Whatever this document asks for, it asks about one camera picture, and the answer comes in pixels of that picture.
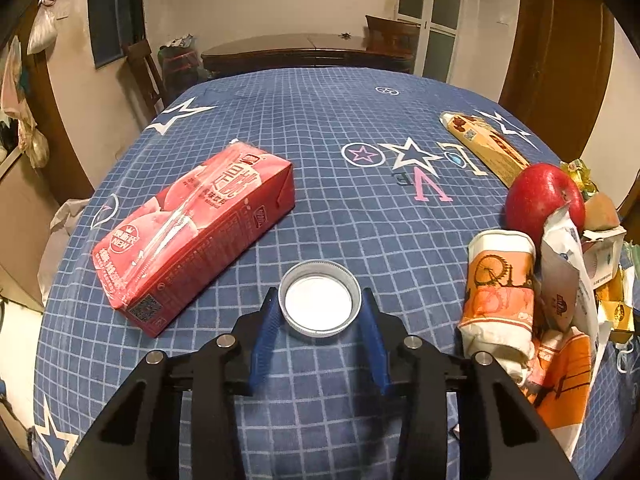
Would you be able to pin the orange paper bag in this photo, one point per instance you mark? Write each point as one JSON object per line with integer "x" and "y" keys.
{"x": 565, "y": 390}

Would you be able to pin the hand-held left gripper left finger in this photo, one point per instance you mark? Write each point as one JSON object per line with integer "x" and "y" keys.
{"x": 265, "y": 342}

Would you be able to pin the white framed glass door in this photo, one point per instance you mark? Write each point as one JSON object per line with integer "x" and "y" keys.
{"x": 435, "y": 10}

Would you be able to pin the hanging white plastic bag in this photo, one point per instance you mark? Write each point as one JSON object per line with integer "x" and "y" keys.
{"x": 42, "y": 30}

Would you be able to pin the white bottle cap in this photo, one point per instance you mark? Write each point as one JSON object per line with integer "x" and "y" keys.
{"x": 320, "y": 305}

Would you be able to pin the crushed orange print paper cup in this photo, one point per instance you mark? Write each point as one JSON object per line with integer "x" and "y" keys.
{"x": 500, "y": 280}

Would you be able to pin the dark mesh bag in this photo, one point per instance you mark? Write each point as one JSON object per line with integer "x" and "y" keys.
{"x": 180, "y": 67}

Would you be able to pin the red apple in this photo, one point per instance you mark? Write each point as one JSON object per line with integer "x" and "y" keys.
{"x": 540, "y": 195}

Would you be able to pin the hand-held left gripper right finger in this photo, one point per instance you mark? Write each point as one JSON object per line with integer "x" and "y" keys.
{"x": 375, "y": 347}

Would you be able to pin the red milk carton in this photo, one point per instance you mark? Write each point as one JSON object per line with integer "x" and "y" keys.
{"x": 200, "y": 220}

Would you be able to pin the gold foil wrapper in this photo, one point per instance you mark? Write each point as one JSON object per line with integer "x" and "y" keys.
{"x": 580, "y": 172}

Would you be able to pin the hanging cloths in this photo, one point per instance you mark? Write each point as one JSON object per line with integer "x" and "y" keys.
{"x": 20, "y": 105}

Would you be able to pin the white paper bag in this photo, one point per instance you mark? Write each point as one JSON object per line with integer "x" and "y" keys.
{"x": 562, "y": 260}

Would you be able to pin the long yellow snack packet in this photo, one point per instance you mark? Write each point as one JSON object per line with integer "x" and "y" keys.
{"x": 487, "y": 145}

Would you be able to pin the dark window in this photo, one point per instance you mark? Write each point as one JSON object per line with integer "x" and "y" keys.
{"x": 115, "y": 10}

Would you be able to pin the dark wooden table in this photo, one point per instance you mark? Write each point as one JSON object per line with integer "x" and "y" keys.
{"x": 300, "y": 47}

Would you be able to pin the brown wooden door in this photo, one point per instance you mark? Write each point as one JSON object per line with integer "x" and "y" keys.
{"x": 555, "y": 50}

